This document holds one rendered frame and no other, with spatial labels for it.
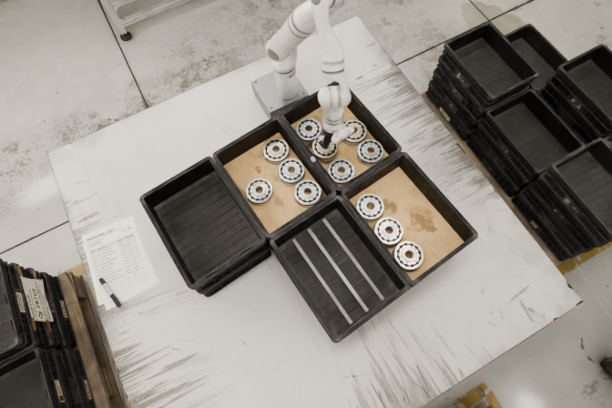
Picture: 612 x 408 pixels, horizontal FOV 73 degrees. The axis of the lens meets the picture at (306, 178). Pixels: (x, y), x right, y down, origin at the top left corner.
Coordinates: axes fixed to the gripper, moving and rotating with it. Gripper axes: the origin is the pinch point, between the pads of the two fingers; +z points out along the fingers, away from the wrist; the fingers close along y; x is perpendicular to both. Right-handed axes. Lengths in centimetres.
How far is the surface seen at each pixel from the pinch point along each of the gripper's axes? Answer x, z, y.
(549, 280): 86, 18, -40
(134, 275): -3, 17, 90
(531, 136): 34, 50, -104
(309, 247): 28.4, 4.7, 29.7
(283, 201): 8.4, 4.4, 28.0
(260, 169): -8.1, 4.3, 28.6
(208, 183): -15, 4, 48
